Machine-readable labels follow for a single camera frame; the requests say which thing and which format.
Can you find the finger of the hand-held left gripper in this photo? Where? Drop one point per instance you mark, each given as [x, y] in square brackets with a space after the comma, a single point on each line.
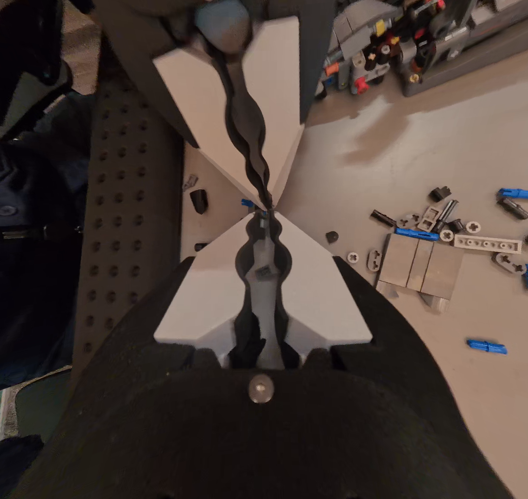
[276, 95]
[194, 95]

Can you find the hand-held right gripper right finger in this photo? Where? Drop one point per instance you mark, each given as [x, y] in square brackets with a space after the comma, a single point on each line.
[330, 301]

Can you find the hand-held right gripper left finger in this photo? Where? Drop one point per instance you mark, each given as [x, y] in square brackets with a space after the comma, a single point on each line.
[194, 301]

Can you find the grey lego car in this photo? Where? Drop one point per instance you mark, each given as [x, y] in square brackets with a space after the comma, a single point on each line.
[412, 33]

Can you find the black lego wedge piece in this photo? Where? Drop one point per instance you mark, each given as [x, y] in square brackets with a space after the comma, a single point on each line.
[201, 246]

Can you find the small black round lego piece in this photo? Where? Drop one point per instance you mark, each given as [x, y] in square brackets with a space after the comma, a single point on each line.
[332, 236]

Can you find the grey square lego tile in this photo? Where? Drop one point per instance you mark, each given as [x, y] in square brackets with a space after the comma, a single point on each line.
[190, 180]

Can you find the grey lego panel assembly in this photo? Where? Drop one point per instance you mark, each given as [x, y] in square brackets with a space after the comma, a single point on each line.
[420, 264]

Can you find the black curved lego slope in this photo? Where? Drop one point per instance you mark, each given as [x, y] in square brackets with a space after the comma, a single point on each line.
[199, 200]

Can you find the pile of small lego pieces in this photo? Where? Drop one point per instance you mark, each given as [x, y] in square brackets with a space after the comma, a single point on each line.
[486, 244]

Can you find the black mesh office chair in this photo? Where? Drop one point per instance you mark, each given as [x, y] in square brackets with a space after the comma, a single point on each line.
[123, 218]

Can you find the person's body in dark clothing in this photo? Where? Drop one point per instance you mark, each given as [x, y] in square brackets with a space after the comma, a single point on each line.
[37, 301]

